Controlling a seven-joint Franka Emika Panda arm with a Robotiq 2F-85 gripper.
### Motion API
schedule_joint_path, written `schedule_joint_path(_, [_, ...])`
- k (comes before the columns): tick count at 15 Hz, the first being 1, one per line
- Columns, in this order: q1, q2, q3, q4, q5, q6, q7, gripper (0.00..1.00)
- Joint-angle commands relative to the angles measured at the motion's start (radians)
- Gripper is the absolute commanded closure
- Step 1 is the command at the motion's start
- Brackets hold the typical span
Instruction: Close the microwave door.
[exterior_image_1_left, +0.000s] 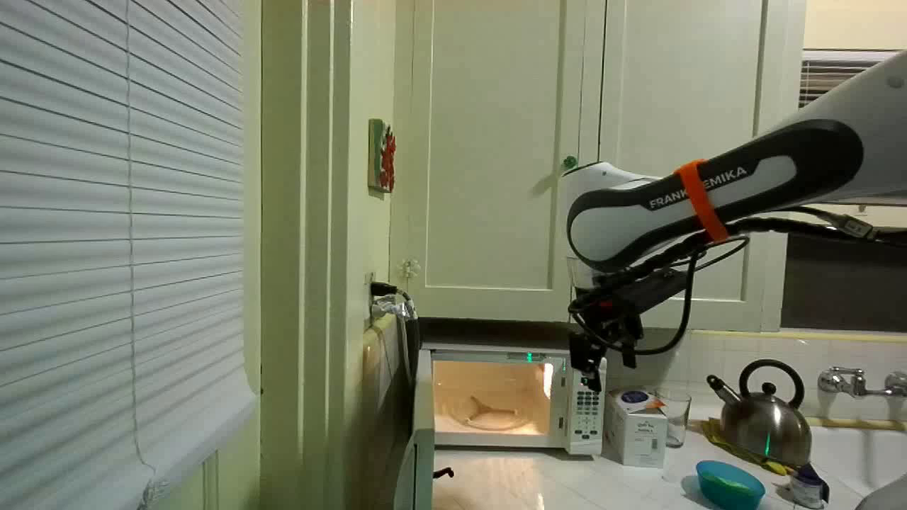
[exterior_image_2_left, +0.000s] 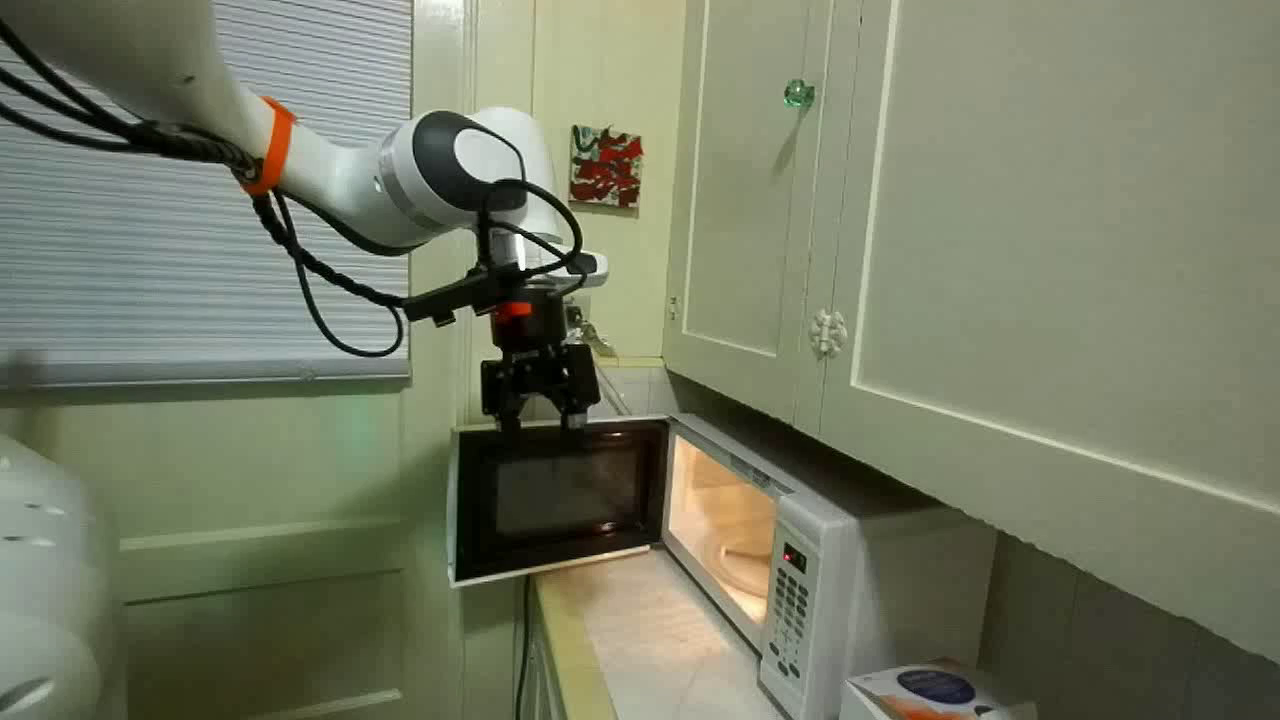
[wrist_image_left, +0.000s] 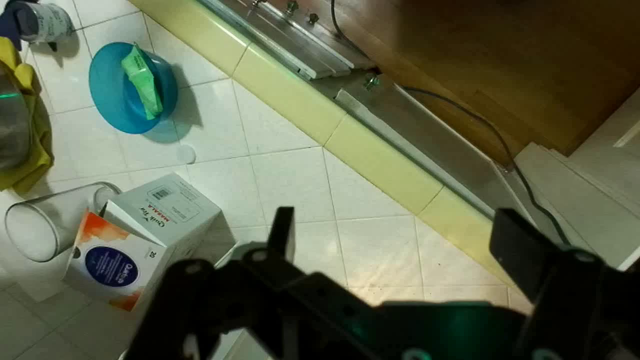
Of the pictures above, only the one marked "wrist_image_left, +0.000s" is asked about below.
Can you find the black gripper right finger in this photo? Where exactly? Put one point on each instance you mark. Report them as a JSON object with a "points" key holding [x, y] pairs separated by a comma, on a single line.
{"points": [[528, 257]]}

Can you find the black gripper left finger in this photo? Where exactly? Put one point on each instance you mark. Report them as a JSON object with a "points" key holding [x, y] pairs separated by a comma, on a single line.
{"points": [[282, 233]]}

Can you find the white microwave oven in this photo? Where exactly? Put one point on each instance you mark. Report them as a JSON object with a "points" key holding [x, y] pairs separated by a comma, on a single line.
{"points": [[595, 193]]}

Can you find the white orange cardboard box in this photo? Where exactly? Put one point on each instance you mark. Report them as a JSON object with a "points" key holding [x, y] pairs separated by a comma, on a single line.
{"points": [[123, 253]]}

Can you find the wooden window sill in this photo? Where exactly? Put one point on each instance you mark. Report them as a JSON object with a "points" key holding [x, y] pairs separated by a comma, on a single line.
{"points": [[505, 73]]}

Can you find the blue plastic bowl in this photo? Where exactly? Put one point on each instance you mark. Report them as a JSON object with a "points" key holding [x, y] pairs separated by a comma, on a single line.
{"points": [[115, 95]]}

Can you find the green snack packet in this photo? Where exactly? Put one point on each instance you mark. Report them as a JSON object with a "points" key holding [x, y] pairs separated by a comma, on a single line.
{"points": [[143, 80]]}

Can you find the grey translucent container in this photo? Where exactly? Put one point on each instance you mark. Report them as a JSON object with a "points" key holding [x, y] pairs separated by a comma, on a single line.
{"points": [[14, 122]]}

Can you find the small grey cup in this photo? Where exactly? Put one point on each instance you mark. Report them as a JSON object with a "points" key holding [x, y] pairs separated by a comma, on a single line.
{"points": [[42, 23]]}

